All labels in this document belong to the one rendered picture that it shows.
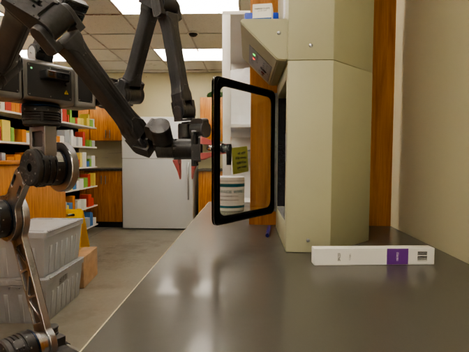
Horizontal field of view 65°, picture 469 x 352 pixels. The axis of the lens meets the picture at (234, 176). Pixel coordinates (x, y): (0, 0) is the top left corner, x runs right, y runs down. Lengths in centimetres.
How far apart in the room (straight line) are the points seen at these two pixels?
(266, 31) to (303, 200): 42
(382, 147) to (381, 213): 23
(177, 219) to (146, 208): 52
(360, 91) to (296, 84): 20
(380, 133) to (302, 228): 55
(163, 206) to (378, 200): 489
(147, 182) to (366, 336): 559
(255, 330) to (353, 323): 14
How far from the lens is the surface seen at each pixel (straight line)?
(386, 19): 143
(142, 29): 152
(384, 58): 140
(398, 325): 61
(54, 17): 98
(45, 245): 289
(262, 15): 103
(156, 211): 603
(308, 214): 93
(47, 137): 155
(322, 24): 98
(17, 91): 151
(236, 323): 56
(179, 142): 107
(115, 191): 632
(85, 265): 365
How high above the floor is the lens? 118
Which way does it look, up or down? 3 degrees down
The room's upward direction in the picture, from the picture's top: straight up
